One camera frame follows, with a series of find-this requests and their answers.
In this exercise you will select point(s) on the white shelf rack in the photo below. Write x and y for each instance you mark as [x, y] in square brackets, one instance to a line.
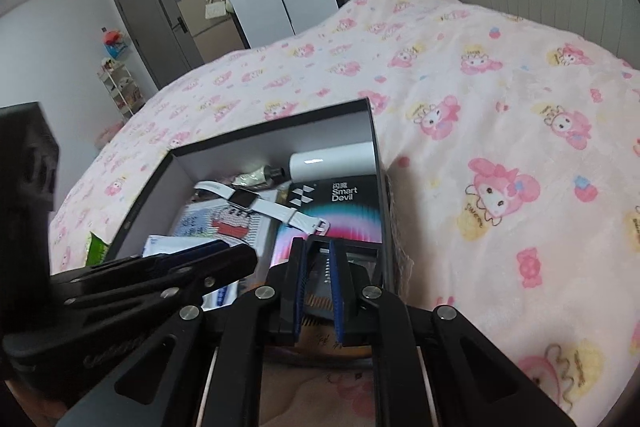
[120, 87]

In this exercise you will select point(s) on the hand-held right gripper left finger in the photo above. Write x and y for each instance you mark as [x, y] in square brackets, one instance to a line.
[301, 297]

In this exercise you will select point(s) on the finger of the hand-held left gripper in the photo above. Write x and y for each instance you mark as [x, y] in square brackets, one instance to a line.
[150, 279]
[192, 249]

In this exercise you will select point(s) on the black printed package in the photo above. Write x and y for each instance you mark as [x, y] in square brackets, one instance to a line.
[345, 207]

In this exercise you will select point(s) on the small cream tube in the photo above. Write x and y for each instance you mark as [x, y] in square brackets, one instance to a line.
[255, 177]

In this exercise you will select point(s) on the black cardboard box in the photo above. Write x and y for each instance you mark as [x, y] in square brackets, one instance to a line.
[280, 134]

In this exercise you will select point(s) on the bed with pink quilt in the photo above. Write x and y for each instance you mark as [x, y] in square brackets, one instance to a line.
[500, 157]

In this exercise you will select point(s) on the white smartwatch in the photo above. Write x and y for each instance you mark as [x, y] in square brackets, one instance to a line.
[270, 209]

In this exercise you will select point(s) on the white blue wipes pack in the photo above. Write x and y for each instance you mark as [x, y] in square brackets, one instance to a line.
[165, 246]

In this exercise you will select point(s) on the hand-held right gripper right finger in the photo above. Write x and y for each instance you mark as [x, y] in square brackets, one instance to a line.
[337, 302]

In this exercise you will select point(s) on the green snack packet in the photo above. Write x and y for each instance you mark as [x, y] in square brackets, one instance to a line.
[97, 249]

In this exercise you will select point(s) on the brown cabinet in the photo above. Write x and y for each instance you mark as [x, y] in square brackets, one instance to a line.
[215, 37]

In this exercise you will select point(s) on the striped cartoon packet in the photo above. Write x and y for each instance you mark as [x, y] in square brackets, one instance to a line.
[210, 219]

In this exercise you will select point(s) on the white cylindrical bottle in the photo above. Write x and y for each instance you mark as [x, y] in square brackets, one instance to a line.
[335, 162]

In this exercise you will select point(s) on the white handbag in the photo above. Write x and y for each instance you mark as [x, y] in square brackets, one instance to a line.
[216, 9]

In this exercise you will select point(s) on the grey door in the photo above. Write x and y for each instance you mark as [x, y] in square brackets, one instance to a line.
[150, 17]

